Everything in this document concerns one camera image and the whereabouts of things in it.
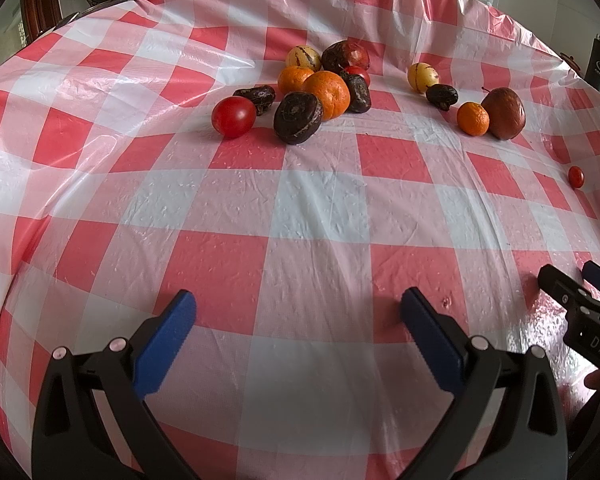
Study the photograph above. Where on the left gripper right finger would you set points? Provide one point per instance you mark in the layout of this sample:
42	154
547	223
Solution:
528	439

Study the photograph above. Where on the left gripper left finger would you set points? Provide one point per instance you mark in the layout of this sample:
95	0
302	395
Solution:
69	439

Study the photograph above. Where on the brown red apple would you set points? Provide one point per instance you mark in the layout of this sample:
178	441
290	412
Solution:
506	112

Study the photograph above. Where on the small orange mandarin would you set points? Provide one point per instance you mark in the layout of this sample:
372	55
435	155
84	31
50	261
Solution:
473	119

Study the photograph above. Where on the dark wrinkled fruit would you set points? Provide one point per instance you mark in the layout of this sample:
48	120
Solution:
442	96
262	97
360	101

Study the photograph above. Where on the yellow striped melon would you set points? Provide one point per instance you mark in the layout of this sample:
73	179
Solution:
422	76
305	57

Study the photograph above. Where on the large orange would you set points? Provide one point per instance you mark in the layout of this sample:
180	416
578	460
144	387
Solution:
331	90

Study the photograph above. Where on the small red tomato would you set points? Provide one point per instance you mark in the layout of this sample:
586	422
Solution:
355	70

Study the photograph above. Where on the dark red wrinkled apple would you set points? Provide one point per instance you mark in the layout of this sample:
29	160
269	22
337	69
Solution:
343	54

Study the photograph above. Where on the large red tomato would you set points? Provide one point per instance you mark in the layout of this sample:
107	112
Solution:
233	116

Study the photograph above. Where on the medium orange mandarin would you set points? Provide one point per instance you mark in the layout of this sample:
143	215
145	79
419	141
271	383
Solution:
292	78

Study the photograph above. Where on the person right hand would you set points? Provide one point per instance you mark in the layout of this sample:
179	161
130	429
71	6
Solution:
592	380

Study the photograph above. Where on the tiny cherry tomato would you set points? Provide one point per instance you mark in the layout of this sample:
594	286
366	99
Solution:
576	177

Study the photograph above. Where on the black thermos bottle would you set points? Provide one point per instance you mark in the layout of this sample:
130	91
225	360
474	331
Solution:
592	73

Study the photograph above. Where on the red white checkered tablecloth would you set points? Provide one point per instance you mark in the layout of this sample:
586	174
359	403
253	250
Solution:
116	192

